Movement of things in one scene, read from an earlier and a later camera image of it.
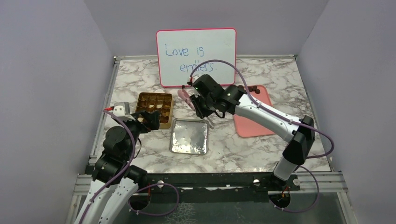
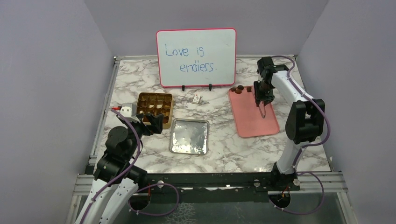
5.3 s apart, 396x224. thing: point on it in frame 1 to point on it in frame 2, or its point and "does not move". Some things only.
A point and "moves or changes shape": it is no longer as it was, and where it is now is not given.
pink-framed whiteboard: [182, 53] does not move
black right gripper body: [203, 106] to [264, 91]
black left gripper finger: [148, 116] does not move
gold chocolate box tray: [161, 102] does not move
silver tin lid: [189, 136] does not move
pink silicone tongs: [187, 98] moves or changes shape
